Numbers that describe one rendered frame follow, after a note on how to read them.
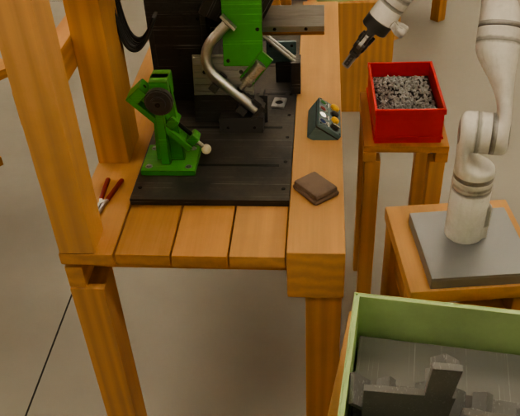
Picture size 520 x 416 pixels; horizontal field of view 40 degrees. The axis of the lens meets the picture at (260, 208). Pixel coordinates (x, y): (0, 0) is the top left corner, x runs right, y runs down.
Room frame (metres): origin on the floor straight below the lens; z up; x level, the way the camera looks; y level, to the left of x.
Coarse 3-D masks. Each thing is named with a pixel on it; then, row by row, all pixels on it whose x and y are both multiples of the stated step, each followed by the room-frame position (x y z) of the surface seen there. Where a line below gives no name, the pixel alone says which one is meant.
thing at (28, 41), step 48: (0, 0) 1.31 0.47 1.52; (48, 0) 1.38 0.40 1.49; (96, 0) 1.68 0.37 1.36; (0, 48) 1.31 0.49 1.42; (48, 48) 1.33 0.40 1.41; (96, 48) 1.69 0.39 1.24; (48, 96) 1.30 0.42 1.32; (96, 96) 1.69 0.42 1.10; (48, 144) 1.31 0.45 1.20; (96, 144) 1.69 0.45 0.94; (48, 192) 1.31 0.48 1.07; (96, 240) 1.33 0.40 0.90
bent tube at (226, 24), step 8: (224, 16) 1.90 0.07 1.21; (224, 24) 1.87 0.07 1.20; (232, 24) 1.89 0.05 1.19; (216, 32) 1.87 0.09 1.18; (224, 32) 1.87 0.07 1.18; (208, 40) 1.87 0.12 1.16; (216, 40) 1.87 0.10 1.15; (208, 48) 1.86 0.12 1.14; (208, 56) 1.86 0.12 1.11; (208, 64) 1.85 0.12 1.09; (208, 72) 1.84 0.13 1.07; (216, 72) 1.85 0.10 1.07; (216, 80) 1.84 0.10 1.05; (224, 80) 1.84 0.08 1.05; (224, 88) 1.83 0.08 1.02; (232, 88) 1.83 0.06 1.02; (232, 96) 1.82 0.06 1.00; (240, 96) 1.82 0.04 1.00; (248, 104) 1.81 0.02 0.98
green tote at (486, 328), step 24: (360, 312) 1.03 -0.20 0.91; (384, 312) 1.02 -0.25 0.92; (408, 312) 1.01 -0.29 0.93; (432, 312) 1.00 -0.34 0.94; (456, 312) 0.99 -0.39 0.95; (480, 312) 0.98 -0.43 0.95; (504, 312) 0.97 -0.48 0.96; (384, 336) 1.02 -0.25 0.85; (408, 336) 1.01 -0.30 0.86; (432, 336) 1.00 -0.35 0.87; (456, 336) 0.98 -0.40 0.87; (480, 336) 0.97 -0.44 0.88; (504, 336) 0.96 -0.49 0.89
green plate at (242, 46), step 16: (224, 0) 1.92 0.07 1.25; (240, 0) 1.92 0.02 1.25; (256, 0) 1.91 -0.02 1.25; (240, 16) 1.91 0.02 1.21; (256, 16) 1.90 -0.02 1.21; (240, 32) 1.89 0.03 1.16; (256, 32) 1.89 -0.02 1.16; (224, 48) 1.89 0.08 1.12; (240, 48) 1.88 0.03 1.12; (256, 48) 1.88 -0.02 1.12; (224, 64) 1.88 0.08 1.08; (240, 64) 1.87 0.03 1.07
